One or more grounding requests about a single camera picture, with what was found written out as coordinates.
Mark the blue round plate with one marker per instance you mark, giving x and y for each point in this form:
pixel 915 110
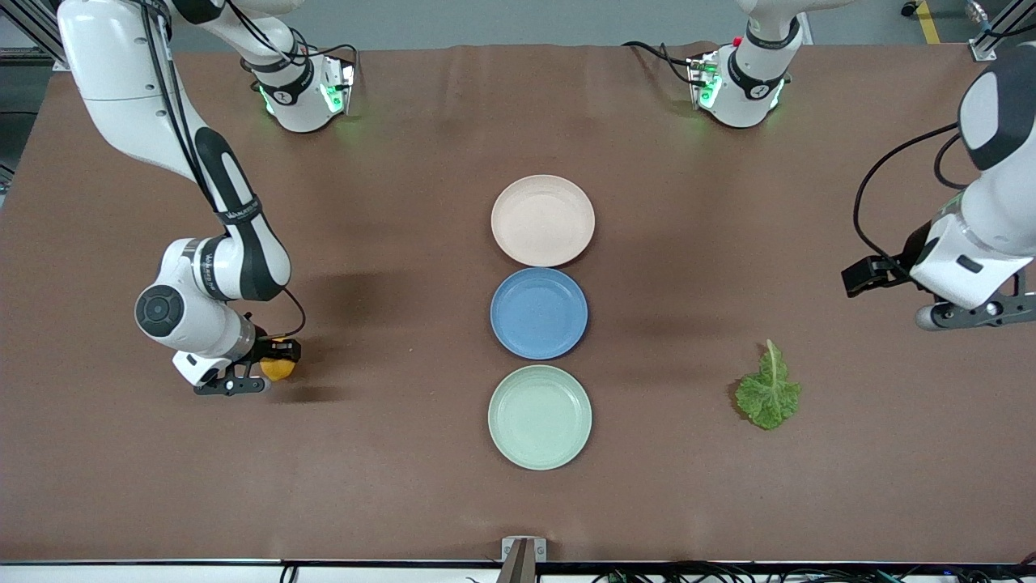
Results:
pixel 538 313

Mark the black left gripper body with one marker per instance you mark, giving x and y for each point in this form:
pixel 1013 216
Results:
pixel 913 253

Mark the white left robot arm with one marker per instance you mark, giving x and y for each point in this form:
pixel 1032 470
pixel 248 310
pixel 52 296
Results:
pixel 991 210

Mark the black caster wheel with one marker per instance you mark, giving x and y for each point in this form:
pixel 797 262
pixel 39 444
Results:
pixel 910 8

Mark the pink round plate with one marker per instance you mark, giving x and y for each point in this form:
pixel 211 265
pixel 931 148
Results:
pixel 542 220

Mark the yellow lemon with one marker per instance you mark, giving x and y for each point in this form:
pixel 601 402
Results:
pixel 278 371

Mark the aluminium frame profile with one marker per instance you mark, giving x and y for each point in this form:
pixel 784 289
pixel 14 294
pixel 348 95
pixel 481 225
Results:
pixel 999 32
pixel 40 40

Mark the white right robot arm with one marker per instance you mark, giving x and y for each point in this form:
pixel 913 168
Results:
pixel 121 81

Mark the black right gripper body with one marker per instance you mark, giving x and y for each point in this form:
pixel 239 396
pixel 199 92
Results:
pixel 265 347

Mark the green lettuce leaf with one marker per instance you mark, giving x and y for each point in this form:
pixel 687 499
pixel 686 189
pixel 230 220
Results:
pixel 769 397

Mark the grey metal camera mount bracket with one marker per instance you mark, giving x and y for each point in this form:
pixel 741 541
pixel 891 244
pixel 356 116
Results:
pixel 524 555

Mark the brown table mat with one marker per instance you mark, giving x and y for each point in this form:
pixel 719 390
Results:
pixel 405 453

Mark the light green round plate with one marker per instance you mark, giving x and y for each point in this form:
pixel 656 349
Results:
pixel 540 417

